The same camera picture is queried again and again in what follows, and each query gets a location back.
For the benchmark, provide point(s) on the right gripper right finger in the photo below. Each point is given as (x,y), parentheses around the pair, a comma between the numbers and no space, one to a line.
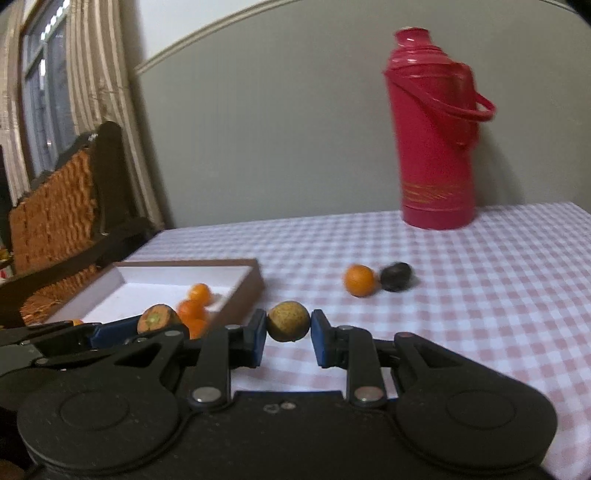
(352,349)

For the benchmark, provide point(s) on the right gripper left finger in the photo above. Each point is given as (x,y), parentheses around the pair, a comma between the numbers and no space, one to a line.
(222,351)

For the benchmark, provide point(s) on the large front tangerine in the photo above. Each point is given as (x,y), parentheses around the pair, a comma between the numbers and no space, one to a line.
(196,327)

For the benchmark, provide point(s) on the large tangerine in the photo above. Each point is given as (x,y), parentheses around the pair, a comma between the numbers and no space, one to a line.
(190,310)
(196,327)

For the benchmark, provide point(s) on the small kumquat orange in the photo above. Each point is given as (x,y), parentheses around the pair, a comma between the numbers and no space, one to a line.
(200,293)

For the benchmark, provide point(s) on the medium back tangerine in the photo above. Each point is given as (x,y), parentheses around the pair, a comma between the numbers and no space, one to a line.
(360,281)

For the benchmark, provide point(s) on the brown white cardboard box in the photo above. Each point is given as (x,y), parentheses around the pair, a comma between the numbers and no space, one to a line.
(115,299)

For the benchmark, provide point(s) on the wooden wicker sofa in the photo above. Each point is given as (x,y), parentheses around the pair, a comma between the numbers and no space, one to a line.
(82,218)

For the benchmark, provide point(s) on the pink checkered tablecloth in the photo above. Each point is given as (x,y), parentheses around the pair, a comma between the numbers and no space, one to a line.
(511,291)

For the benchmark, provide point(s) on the red thermos flask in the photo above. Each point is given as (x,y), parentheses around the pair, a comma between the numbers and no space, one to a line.
(436,111)

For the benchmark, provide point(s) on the beige striped curtain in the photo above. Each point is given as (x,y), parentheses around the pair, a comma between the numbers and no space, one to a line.
(99,89)

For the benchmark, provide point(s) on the window with dark frame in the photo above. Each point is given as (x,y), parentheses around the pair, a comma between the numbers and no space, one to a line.
(48,123)

